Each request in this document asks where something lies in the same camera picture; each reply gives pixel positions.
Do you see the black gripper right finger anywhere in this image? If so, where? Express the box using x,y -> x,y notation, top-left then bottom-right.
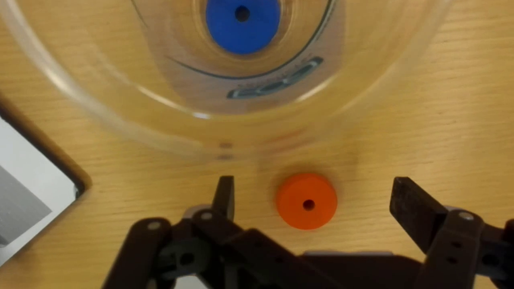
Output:
388,176 -> 514,289

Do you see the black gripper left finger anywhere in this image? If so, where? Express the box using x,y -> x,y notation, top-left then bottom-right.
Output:
101,174 -> 332,289

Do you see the orange disc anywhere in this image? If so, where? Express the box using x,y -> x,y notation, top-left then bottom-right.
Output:
274,171 -> 337,229

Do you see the clear plastic cup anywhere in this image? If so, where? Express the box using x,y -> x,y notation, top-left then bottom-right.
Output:
0,0 -> 453,158

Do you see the blue disc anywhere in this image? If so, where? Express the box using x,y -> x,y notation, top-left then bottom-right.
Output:
205,0 -> 281,55

